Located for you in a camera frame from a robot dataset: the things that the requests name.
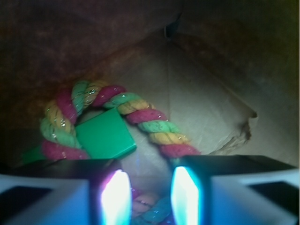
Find brown paper bag bin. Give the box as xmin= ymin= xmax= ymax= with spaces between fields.
xmin=0 ymin=0 xmax=300 ymax=225

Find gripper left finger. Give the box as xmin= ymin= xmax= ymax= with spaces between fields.
xmin=0 ymin=159 xmax=131 ymax=225

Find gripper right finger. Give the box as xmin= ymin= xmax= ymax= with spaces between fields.
xmin=171 ymin=155 xmax=300 ymax=225

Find green rectangular block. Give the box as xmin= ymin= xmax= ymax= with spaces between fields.
xmin=22 ymin=109 xmax=136 ymax=164

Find multicolored twisted rope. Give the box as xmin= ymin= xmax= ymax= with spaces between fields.
xmin=40 ymin=80 xmax=202 ymax=225

